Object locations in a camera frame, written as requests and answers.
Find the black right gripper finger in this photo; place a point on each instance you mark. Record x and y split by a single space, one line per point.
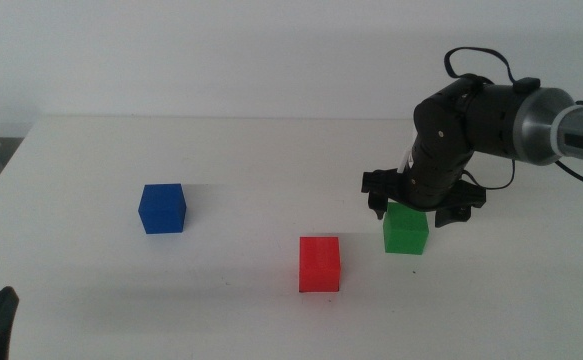
452 216
378 206

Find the green cube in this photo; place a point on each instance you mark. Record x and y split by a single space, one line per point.
406 232

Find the red cube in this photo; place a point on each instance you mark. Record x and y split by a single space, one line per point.
320 265

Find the blue cube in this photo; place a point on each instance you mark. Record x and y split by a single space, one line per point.
163 210

